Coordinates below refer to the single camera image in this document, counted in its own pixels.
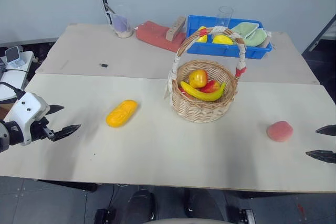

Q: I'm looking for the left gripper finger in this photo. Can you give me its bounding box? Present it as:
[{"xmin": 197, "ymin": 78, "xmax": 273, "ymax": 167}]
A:
[
  {"xmin": 50, "ymin": 124, "xmax": 82, "ymax": 142},
  {"xmin": 47, "ymin": 104, "xmax": 65, "ymax": 116}
]

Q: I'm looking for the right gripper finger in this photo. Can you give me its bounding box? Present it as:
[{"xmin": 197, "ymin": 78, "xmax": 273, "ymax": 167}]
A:
[
  {"xmin": 305, "ymin": 150, "xmax": 336, "ymax": 164},
  {"xmin": 315, "ymin": 125, "xmax": 336, "ymax": 137}
]

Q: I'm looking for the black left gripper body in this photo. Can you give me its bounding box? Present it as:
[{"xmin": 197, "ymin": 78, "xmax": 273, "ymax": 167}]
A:
[{"xmin": 30, "ymin": 116, "xmax": 56, "ymax": 143}]

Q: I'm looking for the pink peach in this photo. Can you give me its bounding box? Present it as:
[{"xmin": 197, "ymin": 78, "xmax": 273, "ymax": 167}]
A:
[{"xmin": 266, "ymin": 120, "xmax": 294, "ymax": 143}]

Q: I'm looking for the white side cabinet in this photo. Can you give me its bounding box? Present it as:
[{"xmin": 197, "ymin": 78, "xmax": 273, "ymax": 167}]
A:
[{"xmin": 0, "ymin": 50, "xmax": 35, "ymax": 102}]

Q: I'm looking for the black table base bar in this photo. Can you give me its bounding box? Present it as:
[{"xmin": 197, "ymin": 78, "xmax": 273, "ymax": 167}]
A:
[
  {"xmin": 36, "ymin": 179, "xmax": 99, "ymax": 193},
  {"xmin": 237, "ymin": 191, "xmax": 298, "ymax": 199}
]

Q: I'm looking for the orange mango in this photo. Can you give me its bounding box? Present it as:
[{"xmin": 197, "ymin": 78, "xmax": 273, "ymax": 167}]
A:
[{"xmin": 105, "ymin": 99, "xmax": 139, "ymax": 129}]

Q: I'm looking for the white small device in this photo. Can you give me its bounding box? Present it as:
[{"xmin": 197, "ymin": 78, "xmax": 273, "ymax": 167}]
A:
[{"xmin": 5, "ymin": 46, "xmax": 24, "ymax": 69}]

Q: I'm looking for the dark rounded shape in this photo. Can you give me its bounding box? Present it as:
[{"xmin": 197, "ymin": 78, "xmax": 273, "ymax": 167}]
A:
[{"xmin": 122, "ymin": 189, "xmax": 156, "ymax": 224}]

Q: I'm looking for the clear measuring cup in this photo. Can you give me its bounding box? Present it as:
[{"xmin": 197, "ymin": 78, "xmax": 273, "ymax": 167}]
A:
[{"xmin": 104, "ymin": 4, "xmax": 133, "ymax": 39}]

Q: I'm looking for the green cloth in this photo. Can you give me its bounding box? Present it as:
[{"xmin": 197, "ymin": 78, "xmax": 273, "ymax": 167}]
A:
[{"xmin": 230, "ymin": 22, "xmax": 269, "ymax": 48}]

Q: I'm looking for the red folded towel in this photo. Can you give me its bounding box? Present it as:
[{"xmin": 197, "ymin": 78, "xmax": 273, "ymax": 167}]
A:
[{"xmin": 135, "ymin": 20, "xmax": 188, "ymax": 53}]

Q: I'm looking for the yellow banana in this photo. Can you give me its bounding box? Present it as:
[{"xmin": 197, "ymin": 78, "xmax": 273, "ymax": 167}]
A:
[{"xmin": 180, "ymin": 81, "xmax": 227, "ymax": 102}]

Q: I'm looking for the blue plastic bin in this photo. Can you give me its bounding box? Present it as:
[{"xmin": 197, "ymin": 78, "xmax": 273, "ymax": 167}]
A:
[{"xmin": 185, "ymin": 15, "xmax": 274, "ymax": 60}]

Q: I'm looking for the yellow lemon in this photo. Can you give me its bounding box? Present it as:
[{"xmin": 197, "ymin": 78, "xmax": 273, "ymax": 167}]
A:
[
  {"xmin": 212, "ymin": 35, "xmax": 234, "ymax": 46},
  {"xmin": 196, "ymin": 26, "xmax": 209, "ymax": 43}
]

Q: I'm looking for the yellow red apple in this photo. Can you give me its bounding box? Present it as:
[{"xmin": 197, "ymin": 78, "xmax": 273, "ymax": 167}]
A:
[{"xmin": 188, "ymin": 69, "xmax": 209, "ymax": 89}]

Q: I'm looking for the wooden block with holes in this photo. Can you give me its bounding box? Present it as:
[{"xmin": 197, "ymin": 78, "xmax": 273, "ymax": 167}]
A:
[{"xmin": 165, "ymin": 16, "xmax": 187, "ymax": 42}]

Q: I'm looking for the clear drinking glass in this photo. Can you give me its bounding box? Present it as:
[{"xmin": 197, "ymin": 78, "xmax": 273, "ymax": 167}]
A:
[{"xmin": 215, "ymin": 6, "xmax": 235, "ymax": 29}]

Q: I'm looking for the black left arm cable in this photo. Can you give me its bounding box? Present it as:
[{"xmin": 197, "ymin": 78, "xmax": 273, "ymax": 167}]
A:
[{"xmin": 0, "ymin": 81, "xmax": 27, "ymax": 99}]

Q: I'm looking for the black metal bracket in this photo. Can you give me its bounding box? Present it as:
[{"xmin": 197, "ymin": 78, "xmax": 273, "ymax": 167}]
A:
[
  {"xmin": 94, "ymin": 208, "xmax": 117, "ymax": 224},
  {"xmin": 237, "ymin": 208, "xmax": 256, "ymax": 224}
]

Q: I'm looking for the dark metal frame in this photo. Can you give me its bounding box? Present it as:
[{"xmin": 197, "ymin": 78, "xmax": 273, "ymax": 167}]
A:
[{"xmin": 301, "ymin": 13, "xmax": 336, "ymax": 55}]

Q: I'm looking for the wicker basket with handle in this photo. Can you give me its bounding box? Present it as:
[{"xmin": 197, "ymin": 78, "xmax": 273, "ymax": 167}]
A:
[{"xmin": 164, "ymin": 26, "xmax": 248, "ymax": 124}]

